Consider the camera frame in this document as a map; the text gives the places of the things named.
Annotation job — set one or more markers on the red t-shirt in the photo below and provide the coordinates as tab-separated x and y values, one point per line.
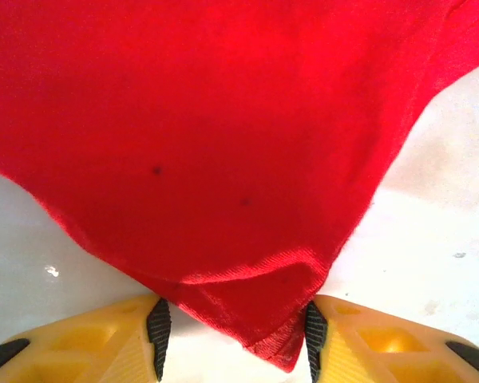
223	139

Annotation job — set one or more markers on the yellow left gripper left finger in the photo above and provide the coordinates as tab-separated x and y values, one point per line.
84	347

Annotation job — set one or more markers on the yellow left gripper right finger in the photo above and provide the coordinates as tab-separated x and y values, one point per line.
383	351

